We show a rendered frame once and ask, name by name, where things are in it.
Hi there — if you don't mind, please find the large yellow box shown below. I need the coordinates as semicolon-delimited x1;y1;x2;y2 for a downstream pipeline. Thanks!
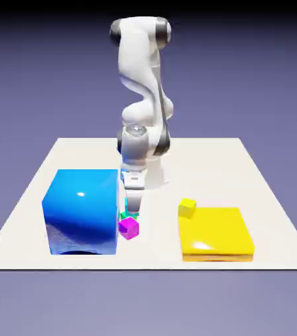
177;207;256;263

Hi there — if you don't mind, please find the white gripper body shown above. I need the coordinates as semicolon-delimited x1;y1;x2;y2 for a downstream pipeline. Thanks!
125;188;143;213

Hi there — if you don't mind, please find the large blue box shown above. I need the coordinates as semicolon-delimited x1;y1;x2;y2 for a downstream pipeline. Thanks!
41;169;120;256

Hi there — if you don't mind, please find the small green cube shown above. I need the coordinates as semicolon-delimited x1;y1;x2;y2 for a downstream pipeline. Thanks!
118;210;139;222

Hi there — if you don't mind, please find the small yellow cube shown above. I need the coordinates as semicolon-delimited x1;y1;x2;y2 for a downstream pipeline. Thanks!
177;198;197;219

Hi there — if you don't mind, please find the small magenta cube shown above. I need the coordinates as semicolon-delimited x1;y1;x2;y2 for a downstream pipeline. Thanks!
118;217;140;241

